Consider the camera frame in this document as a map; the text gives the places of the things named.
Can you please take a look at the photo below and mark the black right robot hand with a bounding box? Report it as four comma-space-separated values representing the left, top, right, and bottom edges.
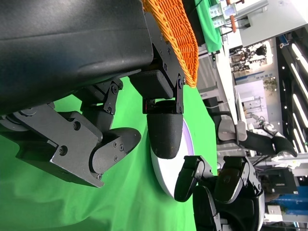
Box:
173, 155, 265, 231

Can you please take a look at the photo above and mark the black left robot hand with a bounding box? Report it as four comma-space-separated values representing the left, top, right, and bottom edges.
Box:
0, 0, 186, 188

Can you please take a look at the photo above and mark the lavender round plate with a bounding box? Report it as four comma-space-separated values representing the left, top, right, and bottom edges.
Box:
150, 119, 194, 200

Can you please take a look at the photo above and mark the orange wicker basket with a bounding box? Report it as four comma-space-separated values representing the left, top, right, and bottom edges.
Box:
141, 0, 199, 88

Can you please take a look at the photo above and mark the grey black background robot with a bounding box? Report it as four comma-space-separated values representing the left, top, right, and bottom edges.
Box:
216, 115, 298, 159

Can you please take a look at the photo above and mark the green tablecloth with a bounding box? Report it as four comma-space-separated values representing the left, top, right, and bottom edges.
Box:
0, 76, 218, 231

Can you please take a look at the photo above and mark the green cloth with cartoon print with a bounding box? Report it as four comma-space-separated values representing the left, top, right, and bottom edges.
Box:
194, 0, 222, 54

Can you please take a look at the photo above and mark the white green carton box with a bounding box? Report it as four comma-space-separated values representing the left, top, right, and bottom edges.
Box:
209, 6, 226, 27

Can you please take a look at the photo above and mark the brown wooden chair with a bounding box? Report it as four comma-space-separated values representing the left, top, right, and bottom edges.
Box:
225, 0, 244, 35

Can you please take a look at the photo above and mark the grey metal stand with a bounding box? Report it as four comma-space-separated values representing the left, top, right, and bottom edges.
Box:
237, 0, 304, 48

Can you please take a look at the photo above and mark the white blue carton box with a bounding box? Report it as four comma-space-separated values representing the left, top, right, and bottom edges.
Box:
222, 4, 235, 16

